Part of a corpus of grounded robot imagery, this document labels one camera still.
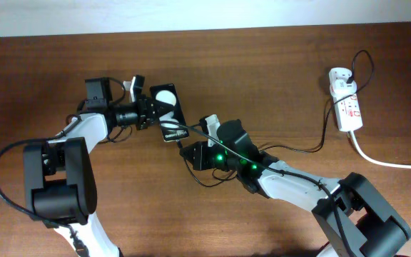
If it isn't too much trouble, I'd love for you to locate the black smartphone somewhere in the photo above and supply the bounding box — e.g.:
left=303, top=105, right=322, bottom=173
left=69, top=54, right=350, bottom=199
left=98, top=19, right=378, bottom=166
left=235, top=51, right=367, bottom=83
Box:
left=150, top=84, right=189, bottom=142

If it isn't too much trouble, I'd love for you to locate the black USB charging cable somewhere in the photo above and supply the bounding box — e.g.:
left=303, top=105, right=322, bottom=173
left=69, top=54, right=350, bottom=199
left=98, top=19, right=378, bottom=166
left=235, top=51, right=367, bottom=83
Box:
left=175, top=49, right=375, bottom=188

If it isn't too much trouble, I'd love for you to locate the white power strip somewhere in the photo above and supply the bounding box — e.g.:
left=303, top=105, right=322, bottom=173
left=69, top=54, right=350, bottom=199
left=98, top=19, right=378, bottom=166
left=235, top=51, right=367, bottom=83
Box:
left=331, top=91, right=363, bottom=132

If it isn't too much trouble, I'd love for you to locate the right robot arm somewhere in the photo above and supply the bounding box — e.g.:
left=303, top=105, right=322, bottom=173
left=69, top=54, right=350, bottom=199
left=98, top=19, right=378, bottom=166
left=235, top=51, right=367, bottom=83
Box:
left=180, top=120, right=411, bottom=257

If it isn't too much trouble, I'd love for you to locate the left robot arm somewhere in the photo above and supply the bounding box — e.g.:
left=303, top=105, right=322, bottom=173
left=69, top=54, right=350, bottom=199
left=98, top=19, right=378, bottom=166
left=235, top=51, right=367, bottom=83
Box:
left=23, top=75, right=178, bottom=256

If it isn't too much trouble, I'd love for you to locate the white USB wall charger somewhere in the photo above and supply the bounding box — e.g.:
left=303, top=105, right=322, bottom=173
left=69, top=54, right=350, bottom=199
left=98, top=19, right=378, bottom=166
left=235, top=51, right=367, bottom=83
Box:
left=328, top=67, right=357, bottom=97

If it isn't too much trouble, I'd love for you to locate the white power strip cord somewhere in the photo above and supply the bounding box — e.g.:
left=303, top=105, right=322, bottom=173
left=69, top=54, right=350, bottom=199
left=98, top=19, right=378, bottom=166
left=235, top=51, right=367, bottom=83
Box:
left=347, top=130, right=411, bottom=173

